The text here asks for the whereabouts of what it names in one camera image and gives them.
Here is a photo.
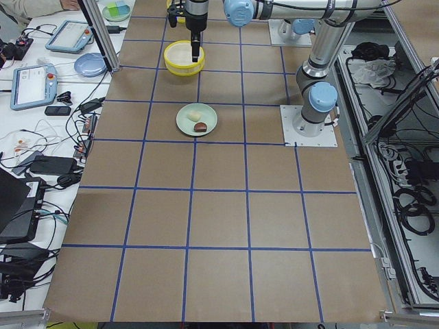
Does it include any upper teach pendant tablet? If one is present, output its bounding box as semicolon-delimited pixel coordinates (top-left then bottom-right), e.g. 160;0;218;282
45;20;93;53

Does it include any green sponge block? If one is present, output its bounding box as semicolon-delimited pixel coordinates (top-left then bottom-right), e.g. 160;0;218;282
107;7;119;17

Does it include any lower teach pendant tablet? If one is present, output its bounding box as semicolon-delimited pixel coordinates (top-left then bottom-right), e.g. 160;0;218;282
10;64;58;111

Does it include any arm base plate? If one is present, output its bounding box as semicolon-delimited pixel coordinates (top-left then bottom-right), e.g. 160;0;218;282
268;19;314;47
280;105;337;147

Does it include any green glass bowl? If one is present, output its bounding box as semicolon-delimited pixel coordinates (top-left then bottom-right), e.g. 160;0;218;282
102;3;131;22

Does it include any black power adapter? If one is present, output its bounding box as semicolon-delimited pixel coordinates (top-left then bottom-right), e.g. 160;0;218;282
29;156;77;175

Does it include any brown steamed bun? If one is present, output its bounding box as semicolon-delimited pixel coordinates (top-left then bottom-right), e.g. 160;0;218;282
193;122;208;133

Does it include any light green plate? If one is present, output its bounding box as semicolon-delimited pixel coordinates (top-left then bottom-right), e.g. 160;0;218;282
176;103;218;137

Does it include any blue sponge block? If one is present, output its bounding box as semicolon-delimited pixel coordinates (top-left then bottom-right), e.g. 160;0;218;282
107;1;126;9

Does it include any teach pendant tablet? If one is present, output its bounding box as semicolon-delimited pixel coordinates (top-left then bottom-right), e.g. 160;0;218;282
45;20;93;53
10;64;58;111

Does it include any black laptop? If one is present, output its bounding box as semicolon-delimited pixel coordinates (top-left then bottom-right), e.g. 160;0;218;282
1;169;45;244

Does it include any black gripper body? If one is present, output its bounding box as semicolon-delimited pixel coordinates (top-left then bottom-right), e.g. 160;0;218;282
167;0;209;33

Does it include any crumpled white cloth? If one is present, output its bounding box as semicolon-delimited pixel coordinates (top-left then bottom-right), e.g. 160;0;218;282
348;59;396;88

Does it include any white steamed bun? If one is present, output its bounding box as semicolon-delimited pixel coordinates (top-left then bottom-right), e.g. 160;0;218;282
187;110;201;122

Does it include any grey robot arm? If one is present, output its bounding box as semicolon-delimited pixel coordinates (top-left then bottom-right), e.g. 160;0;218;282
223;1;381;137
281;19;314;38

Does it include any aluminium frame post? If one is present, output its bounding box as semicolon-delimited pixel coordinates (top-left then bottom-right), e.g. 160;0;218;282
78;0;120;74

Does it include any yellow steamer basket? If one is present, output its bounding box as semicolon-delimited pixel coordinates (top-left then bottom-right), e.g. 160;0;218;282
163;40;205;77

